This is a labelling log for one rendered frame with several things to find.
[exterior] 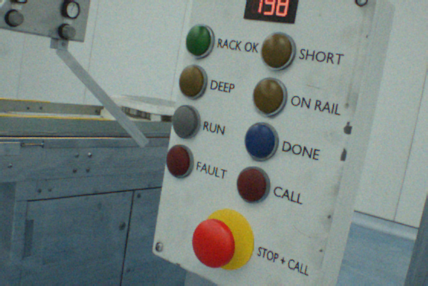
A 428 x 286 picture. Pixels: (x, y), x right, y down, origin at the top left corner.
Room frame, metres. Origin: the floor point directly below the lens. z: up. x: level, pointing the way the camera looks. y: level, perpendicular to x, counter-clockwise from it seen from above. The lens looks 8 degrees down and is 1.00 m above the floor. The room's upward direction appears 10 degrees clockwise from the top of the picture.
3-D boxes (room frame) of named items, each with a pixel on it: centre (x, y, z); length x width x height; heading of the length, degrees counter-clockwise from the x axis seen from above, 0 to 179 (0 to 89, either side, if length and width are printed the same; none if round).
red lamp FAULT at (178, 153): (0.43, 0.03, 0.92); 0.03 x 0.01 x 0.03; 54
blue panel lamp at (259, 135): (0.39, -0.03, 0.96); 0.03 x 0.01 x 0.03; 54
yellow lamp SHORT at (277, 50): (0.39, -0.03, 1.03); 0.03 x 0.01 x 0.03; 54
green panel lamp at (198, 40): (0.43, 0.03, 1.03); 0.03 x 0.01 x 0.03; 54
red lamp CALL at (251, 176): (0.39, -0.03, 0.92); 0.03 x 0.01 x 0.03; 54
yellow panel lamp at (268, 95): (0.39, -0.03, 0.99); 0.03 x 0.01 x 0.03; 54
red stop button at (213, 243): (0.39, -0.02, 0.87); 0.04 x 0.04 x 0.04; 54
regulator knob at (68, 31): (1.02, 0.35, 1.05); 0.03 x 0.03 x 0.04; 54
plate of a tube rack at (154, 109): (1.53, 0.21, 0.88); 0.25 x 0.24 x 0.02; 53
